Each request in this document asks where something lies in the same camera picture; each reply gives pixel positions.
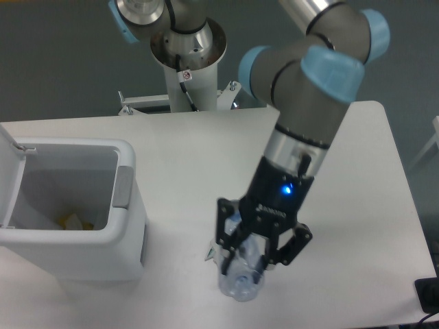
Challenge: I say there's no yellow trash inside can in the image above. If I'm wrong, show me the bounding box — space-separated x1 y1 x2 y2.
58 214 94 230

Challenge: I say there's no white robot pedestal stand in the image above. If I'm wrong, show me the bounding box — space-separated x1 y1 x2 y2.
119 18 245 115

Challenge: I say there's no white paper bag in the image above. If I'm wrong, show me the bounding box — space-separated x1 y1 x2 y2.
204 239 221 263

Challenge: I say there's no white furniture leg at right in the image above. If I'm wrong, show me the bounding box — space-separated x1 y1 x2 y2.
409 116 438 171

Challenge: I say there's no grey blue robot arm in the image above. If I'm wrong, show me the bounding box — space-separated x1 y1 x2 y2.
109 1 390 276

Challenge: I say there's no black device at table edge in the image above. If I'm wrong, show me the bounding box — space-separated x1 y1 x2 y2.
414 277 438 313

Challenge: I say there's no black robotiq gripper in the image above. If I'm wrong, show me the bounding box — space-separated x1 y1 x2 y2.
215 157 314 275

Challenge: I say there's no white open trash can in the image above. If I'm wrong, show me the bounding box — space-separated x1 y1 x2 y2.
1 130 147 281

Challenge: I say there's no clear plastic water bottle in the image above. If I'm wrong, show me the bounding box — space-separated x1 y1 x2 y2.
215 199 265 302

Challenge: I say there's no black cable on pedestal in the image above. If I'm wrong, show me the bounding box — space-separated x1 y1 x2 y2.
174 53 200 112

